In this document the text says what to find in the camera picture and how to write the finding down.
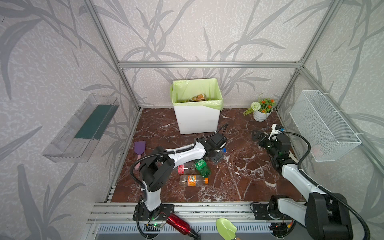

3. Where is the red label bottle yellow cap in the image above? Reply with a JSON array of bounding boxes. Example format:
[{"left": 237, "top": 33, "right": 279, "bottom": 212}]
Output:
[{"left": 177, "top": 163, "right": 197, "bottom": 175}]

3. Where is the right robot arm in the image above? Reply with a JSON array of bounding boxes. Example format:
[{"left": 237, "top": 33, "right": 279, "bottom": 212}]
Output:
[{"left": 252, "top": 131, "right": 371, "bottom": 240}]

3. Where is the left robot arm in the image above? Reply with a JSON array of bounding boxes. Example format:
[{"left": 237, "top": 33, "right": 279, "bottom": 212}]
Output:
[{"left": 130, "top": 133, "right": 227, "bottom": 221}]

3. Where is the white bin with green liner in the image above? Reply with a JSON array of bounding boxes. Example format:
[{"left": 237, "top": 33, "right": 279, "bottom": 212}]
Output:
[{"left": 171, "top": 79, "right": 224, "bottom": 135}]

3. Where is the dark green bottle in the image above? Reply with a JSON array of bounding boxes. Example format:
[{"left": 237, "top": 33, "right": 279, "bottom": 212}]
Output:
[{"left": 195, "top": 159, "right": 211, "bottom": 178}]

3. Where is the orange label bottle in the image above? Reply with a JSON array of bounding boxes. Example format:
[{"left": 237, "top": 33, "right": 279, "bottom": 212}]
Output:
[{"left": 180, "top": 175, "right": 209, "bottom": 187}]

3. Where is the white pot with flowers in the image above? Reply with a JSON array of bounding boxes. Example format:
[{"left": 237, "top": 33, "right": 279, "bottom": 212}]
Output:
[{"left": 243, "top": 98, "right": 276, "bottom": 122}]

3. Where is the purple spatula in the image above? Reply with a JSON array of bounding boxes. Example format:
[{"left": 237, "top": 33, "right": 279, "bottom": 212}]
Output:
[{"left": 134, "top": 141, "right": 146, "bottom": 160}]

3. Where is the red metal bottle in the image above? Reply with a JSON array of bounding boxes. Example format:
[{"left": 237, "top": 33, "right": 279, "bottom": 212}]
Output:
[{"left": 166, "top": 213, "right": 201, "bottom": 240}]

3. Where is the green plastic trowel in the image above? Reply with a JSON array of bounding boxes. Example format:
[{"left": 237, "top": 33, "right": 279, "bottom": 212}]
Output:
[{"left": 216, "top": 218, "right": 240, "bottom": 240}]

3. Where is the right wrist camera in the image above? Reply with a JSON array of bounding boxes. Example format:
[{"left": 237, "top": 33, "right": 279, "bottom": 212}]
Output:
[{"left": 269, "top": 124, "right": 285, "bottom": 140}]

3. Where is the white wire mesh basket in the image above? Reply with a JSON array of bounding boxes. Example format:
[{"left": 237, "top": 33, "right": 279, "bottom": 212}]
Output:
[{"left": 290, "top": 90, "right": 362, "bottom": 162}]

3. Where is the clear plastic wall shelf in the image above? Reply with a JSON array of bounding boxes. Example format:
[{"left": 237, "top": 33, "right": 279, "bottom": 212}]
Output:
[{"left": 42, "top": 94, "right": 120, "bottom": 163}]

